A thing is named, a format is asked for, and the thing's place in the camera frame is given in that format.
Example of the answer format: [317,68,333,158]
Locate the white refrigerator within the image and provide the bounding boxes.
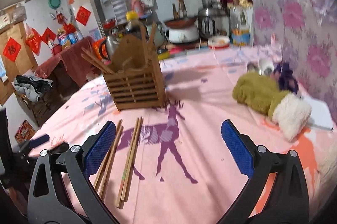
[69,0,105,41]

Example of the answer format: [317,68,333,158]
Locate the dark soy sauce bottle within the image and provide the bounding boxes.
[125,11,140,33]

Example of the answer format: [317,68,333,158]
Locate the red white bowl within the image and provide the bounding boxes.
[207,36,230,50]

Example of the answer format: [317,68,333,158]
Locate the chair with clothes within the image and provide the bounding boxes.
[13,75,62,127]

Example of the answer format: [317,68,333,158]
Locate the wooden utensil holder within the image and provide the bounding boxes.
[103,35,167,111]

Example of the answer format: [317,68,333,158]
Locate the pink deer tablecloth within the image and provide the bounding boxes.
[37,48,336,223]

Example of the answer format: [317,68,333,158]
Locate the white electric hotplate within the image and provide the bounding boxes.
[166,25,199,44]

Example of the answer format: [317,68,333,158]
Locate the green plush mitten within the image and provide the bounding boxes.
[232,72,312,142]

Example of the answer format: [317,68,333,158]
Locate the purple ribbon bow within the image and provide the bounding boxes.
[273,63,299,94]

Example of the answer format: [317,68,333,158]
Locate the silver pressure cooker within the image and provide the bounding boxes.
[197,2,230,39]

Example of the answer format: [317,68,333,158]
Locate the metal spoon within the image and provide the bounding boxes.
[246,63,261,74]

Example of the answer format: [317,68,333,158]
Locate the red covered side table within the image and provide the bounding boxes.
[35,37,100,90]

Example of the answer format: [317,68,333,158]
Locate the brown frying pan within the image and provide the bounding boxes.
[164,17,197,29]

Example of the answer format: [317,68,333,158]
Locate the stacked plastic steamer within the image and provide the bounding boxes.
[110,0,127,25]

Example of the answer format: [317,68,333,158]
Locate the clear oil bottle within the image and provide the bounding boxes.
[229,0,251,47]

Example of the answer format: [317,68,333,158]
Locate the pink thermos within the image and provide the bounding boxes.
[131,0,144,17]

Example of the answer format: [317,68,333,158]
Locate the steel electric kettle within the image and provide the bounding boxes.
[99,36,119,60]

